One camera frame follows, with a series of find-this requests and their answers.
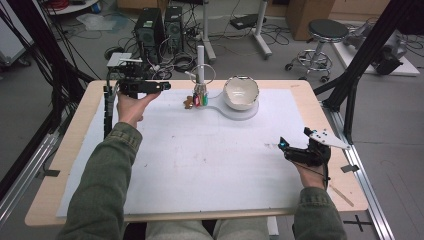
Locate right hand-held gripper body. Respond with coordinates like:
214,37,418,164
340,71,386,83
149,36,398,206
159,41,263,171
284,129,352,167

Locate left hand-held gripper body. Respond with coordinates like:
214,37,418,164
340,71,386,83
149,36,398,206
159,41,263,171
116,58,161,100

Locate colourful bunch of keys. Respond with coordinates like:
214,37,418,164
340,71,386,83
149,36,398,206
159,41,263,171
183,63,218,110

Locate white stand with post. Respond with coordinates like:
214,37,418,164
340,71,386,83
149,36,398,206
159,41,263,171
193,44,260,122

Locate person's right hand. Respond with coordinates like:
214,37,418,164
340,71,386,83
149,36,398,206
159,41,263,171
293,161,329,190

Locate person's left hand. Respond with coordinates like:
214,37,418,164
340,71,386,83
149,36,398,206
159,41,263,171
117,92,162,129

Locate thin wooden stick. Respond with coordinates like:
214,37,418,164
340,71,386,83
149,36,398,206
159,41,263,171
329,184,355,208

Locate large black computer tower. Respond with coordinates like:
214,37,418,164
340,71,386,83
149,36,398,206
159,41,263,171
134,7,166,65

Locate small black computer tower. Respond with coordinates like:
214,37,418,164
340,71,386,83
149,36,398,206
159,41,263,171
164,4,185,53

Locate white eggshell-shaped bowl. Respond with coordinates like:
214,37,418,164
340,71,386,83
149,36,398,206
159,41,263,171
222,75,260,112

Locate white stand leg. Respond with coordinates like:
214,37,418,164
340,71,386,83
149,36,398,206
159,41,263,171
252,0,274,61
199,0,218,65

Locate white mat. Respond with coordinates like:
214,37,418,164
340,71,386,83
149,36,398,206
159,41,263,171
56,88,332,218

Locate black tape cross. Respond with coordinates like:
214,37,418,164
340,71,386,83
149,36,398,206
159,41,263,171
343,214,373,233

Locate black round stool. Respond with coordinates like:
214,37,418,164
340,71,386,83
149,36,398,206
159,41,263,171
284,18,350,84

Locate flat black device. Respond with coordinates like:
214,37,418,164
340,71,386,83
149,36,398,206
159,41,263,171
229,13,268,30

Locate cardboard box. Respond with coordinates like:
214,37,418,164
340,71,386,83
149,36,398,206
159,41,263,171
285,0,336,42

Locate white platform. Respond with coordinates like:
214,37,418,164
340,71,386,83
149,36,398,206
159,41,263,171
333,19,421,78

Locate person's legs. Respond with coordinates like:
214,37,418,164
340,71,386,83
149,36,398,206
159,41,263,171
144,216,268,240

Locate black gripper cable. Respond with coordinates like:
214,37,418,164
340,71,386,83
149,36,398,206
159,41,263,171
294,149,332,191

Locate coiled black cable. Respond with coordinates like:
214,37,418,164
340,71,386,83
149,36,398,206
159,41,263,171
172,52,198,73

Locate aluminium rail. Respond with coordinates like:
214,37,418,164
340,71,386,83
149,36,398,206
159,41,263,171
321,99,397,240
0,133,61,229

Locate black metal frame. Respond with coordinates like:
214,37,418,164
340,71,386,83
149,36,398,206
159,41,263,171
313,0,424,145
0,0,96,201

